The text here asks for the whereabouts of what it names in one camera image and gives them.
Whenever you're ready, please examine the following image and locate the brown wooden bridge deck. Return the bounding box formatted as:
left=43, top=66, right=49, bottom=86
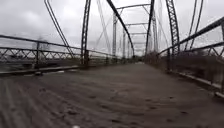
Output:
left=0, top=62, right=224, bottom=128

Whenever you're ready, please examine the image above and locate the metal bar bridge railing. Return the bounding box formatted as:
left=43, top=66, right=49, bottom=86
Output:
left=143, top=16, right=224, bottom=99

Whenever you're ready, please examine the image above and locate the metal lattice bridge railing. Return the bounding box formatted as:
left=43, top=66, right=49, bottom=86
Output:
left=0, top=34, right=134, bottom=76

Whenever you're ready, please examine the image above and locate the steel truss bridge frame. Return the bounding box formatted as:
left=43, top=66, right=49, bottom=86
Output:
left=43, top=0, right=205, bottom=66

